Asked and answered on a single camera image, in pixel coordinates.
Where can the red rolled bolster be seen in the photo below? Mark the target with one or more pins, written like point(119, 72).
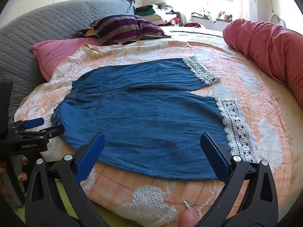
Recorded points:
point(267, 47)

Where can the person's left hand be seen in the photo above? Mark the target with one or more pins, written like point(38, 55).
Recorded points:
point(23, 176)

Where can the pink pillow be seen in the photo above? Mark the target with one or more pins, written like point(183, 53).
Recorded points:
point(56, 52)

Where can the person's right hand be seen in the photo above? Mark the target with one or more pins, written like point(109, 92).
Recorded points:
point(187, 218)

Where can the orange and white fleece blanket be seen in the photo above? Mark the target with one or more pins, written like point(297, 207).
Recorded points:
point(248, 113)

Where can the person's green clothing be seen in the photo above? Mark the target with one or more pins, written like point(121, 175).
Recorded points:
point(59, 189)

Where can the blue denim garment lace trim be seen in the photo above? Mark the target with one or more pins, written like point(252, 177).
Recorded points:
point(146, 123)

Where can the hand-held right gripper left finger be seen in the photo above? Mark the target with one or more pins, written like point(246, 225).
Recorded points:
point(91, 151)

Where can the grey quilted headboard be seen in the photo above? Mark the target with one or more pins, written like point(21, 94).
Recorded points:
point(35, 28)

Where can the clothes on windowsill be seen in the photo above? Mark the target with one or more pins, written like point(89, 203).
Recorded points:
point(213, 16)

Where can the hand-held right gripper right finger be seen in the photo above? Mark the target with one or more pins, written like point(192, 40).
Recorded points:
point(215, 156)

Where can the pale bed sheet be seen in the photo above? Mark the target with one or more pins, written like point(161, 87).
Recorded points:
point(201, 34)

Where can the pile of clothes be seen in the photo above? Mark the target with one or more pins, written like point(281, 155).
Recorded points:
point(161, 13)

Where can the purple striped pillow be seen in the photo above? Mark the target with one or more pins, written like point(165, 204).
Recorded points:
point(123, 28)

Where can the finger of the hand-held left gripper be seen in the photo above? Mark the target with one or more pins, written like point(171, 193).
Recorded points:
point(34, 122)
point(53, 130)

